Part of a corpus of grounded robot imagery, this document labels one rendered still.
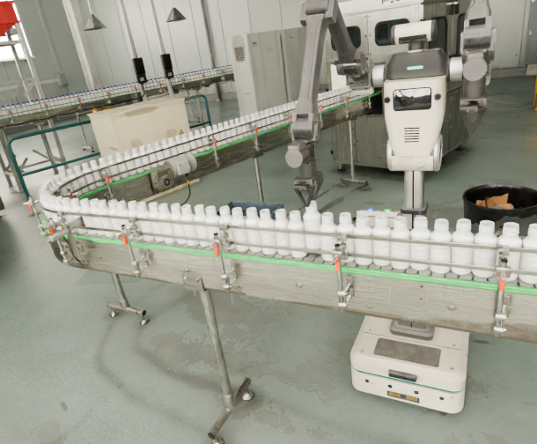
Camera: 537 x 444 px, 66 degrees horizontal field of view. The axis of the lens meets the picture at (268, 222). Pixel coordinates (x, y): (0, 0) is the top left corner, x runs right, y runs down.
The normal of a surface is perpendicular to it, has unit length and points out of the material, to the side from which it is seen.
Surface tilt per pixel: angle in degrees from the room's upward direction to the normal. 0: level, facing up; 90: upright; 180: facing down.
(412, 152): 90
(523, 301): 90
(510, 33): 90
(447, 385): 90
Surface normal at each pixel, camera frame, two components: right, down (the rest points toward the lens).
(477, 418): -0.13, -0.91
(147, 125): 0.72, 0.19
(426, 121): -0.43, 0.41
